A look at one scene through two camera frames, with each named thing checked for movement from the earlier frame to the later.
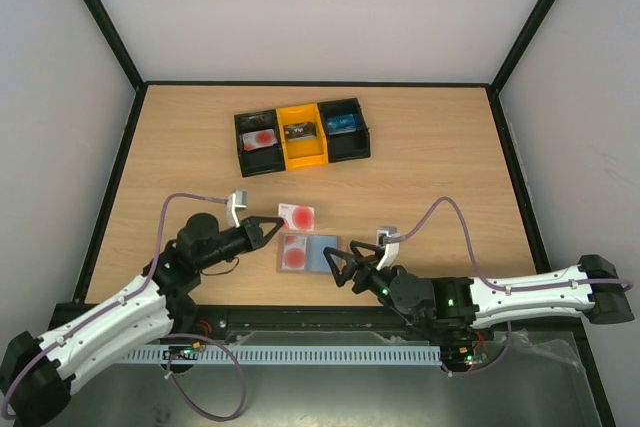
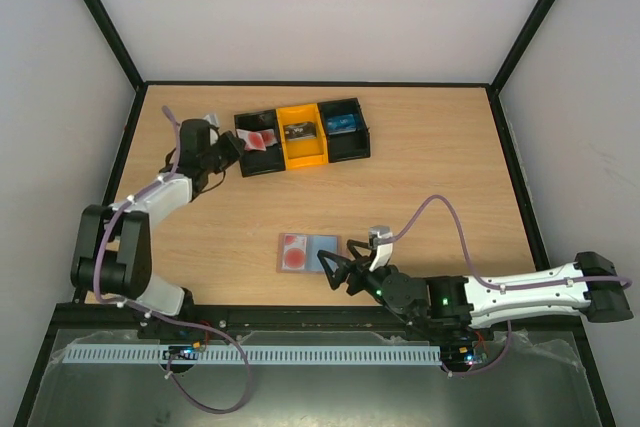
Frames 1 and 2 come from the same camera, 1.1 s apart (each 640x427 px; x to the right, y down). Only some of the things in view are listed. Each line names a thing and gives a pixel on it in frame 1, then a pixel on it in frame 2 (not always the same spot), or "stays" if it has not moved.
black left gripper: [260, 219] to [235, 152]
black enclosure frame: [139, 80] stays
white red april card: [259, 139] stays
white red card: [294, 252] stays
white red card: [297, 216] to [251, 140]
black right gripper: [358, 272] stays
